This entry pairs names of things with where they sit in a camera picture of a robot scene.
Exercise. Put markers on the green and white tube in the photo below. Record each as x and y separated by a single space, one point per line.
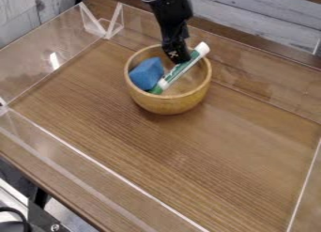
181 69

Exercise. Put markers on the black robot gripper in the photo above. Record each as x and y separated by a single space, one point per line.
173 14

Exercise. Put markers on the blue rectangular block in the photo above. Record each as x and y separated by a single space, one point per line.
147 73

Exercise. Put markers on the clear acrylic tray wall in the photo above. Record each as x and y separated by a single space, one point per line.
230 167

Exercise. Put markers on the light wooden bowl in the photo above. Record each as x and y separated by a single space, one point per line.
185 93

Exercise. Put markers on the black metal table leg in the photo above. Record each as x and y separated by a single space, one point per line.
42 221

